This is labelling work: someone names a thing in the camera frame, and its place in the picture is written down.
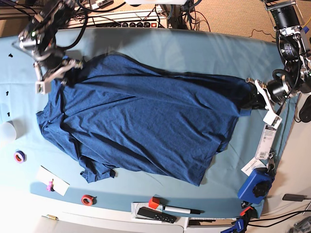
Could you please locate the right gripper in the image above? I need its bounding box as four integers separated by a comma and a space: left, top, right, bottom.
34, 54, 84, 86

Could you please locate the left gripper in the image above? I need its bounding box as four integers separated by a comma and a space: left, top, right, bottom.
240, 77, 290, 114

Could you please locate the dark blue t-shirt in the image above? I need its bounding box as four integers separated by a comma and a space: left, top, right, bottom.
36, 53, 251, 186

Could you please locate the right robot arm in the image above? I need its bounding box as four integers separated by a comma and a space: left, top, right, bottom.
12, 0, 88, 93

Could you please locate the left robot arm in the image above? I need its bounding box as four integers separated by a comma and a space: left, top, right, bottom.
263, 0, 311, 107

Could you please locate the clear blister package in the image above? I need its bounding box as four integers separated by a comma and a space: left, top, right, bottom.
255, 124, 277, 160

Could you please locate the white paper label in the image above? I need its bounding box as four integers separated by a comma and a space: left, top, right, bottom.
241, 157, 266, 176

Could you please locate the white plastic cup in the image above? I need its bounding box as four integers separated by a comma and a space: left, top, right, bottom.
0, 121, 17, 149

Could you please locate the blue box with knob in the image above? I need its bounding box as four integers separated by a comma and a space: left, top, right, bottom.
238, 168, 276, 204

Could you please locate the purple tape roll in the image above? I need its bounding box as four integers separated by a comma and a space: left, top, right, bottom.
14, 150, 26, 163

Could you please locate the white power strip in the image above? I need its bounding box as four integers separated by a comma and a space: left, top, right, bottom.
65, 9, 168, 29

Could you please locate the black small device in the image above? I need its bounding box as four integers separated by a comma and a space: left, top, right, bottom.
282, 194, 305, 202

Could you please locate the white card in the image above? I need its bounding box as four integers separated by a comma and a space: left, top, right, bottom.
36, 166, 69, 196

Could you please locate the orange clamp bottom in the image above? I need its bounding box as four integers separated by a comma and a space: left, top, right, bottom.
240, 206, 258, 218

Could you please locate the pink small toy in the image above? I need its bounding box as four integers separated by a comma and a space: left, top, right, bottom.
47, 179, 54, 192

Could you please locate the red tape roll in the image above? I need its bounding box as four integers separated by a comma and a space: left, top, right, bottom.
81, 195, 94, 206

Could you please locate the blue clamp bottom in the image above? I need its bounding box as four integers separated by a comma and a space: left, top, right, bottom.
221, 218, 248, 233

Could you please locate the white black marker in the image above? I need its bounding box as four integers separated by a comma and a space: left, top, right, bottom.
163, 206, 204, 215

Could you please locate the red small block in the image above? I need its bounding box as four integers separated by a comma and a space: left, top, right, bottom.
148, 197, 160, 209

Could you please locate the black remote control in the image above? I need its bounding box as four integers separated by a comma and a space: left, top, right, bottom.
138, 207, 177, 223

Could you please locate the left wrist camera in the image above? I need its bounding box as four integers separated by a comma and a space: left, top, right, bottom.
263, 111, 282, 130

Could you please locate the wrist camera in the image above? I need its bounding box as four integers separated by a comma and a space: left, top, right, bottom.
263, 111, 282, 130
35, 81, 52, 95

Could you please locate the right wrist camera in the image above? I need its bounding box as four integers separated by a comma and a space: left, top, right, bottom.
35, 81, 52, 95

